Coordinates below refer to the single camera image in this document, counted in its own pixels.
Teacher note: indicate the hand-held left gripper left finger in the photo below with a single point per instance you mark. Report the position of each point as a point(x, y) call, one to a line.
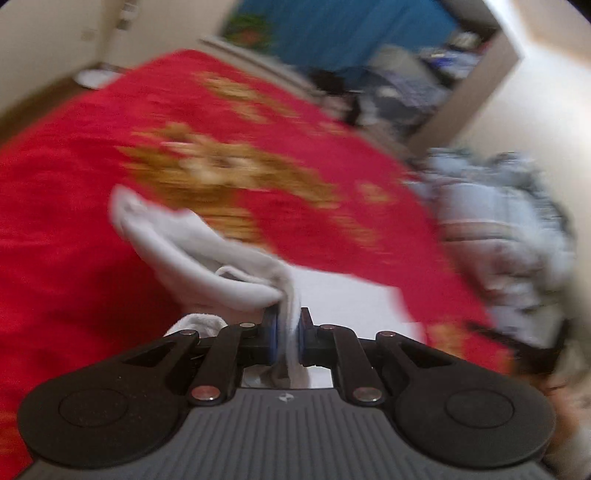
point(272, 332)

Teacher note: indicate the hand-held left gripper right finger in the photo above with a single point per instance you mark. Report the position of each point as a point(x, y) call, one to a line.
point(302, 337)

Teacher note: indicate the white towel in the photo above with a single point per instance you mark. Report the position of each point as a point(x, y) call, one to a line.
point(184, 249)

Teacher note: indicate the red floral blanket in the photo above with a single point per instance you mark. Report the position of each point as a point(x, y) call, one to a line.
point(69, 230)

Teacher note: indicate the plaid blue duvet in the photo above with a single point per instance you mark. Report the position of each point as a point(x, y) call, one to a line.
point(498, 221)

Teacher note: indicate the black bag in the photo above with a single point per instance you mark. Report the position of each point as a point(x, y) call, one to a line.
point(328, 81)

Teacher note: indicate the cluttered items pile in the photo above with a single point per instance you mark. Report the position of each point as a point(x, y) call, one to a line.
point(401, 92)

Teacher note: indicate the potted green plant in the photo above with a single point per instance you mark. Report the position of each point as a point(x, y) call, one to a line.
point(247, 30)

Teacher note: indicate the blue curtain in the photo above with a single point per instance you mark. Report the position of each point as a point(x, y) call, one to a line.
point(346, 27)

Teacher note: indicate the wooden shelf unit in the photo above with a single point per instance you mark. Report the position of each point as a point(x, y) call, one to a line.
point(480, 74)

